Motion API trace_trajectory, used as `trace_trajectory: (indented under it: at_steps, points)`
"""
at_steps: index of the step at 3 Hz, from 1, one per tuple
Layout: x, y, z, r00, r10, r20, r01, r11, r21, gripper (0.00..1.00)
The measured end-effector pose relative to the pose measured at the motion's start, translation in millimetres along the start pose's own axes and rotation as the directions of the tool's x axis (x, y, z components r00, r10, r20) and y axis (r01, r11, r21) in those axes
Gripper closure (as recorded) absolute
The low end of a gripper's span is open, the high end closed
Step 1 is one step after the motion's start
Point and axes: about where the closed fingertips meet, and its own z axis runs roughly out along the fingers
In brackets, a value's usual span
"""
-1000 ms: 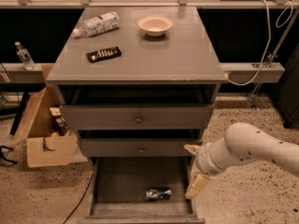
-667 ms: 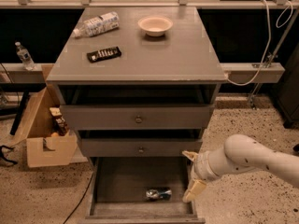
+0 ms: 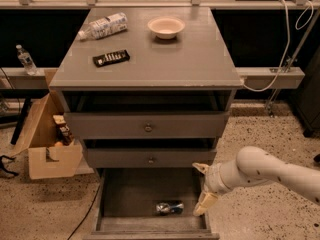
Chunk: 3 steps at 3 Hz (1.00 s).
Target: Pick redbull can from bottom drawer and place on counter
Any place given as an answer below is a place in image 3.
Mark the snack items in box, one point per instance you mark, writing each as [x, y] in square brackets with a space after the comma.
[64, 134]

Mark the dark cabinet at right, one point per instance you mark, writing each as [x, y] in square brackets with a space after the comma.
[305, 99]

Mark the grey drawer cabinet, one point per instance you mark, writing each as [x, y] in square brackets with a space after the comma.
[192, 73]

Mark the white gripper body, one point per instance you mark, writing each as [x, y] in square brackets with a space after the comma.
[212, 179]

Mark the grey open bottom drawer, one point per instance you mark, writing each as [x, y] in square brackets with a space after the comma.
[127, 206]

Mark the small standing water bottle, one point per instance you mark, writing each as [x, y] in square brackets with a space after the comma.
[26, 60]

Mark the open cardboard box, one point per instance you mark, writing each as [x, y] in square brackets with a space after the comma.
[38, 138]

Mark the black snack bar wrapper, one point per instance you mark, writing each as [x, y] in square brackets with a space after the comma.
[111, 58]

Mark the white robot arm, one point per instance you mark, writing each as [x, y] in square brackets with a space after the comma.
[254, 166]

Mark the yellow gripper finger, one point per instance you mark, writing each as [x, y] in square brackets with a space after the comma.
[202, 168]
[205, 201]

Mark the grey top drawer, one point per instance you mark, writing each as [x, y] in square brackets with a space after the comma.
[146, 125]

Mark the white bowl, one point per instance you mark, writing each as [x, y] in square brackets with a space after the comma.
[166, 27]

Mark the grey middle drawer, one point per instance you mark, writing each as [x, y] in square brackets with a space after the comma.
[148, 153]

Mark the lying plastic bottle white label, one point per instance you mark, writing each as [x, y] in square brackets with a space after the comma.
[104, 27]

